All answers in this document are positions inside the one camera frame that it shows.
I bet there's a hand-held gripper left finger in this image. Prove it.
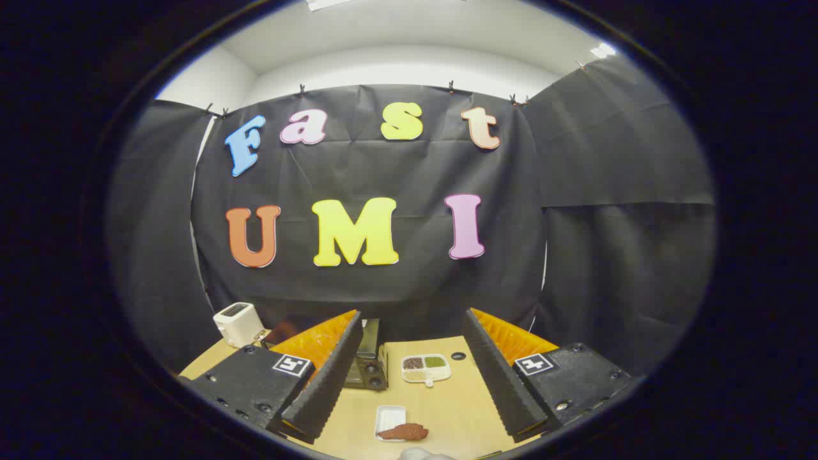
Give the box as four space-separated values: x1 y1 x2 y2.
185 310 365 445

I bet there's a white rectangular tray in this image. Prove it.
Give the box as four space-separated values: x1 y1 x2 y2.
374 404 407 443

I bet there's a black toaster oven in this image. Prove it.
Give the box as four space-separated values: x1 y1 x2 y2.
262 318 389 392

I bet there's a divided white spice dish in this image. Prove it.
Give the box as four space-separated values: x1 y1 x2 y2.
401 353 452 388

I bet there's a white toaster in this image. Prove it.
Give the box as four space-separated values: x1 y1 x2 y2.
213 302 266 349

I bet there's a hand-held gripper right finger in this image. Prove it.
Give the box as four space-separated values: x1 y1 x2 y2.
461 308 633 443

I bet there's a brown meat slice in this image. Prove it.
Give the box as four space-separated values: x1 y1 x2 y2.
376 422 429 441

